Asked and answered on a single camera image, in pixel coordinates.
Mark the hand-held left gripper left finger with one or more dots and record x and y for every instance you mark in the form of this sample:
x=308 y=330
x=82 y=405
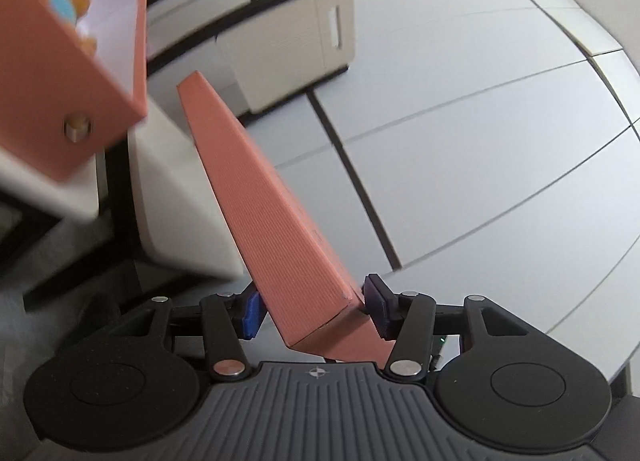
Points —
x=253 y=315

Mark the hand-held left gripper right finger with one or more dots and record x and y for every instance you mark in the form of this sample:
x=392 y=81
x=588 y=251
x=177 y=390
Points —
x=376 y=302

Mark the salmon pink box lid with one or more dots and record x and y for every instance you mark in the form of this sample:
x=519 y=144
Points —
x=260 y=221

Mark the white table block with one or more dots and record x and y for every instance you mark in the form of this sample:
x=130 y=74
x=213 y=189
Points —
x=175 y=201

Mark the white plastic storage unit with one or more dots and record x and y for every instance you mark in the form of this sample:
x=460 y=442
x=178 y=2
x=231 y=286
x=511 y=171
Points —
x=40 y=191

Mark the salmon pink box with knob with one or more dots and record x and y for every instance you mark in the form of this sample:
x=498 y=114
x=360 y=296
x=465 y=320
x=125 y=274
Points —
x=45 y=91

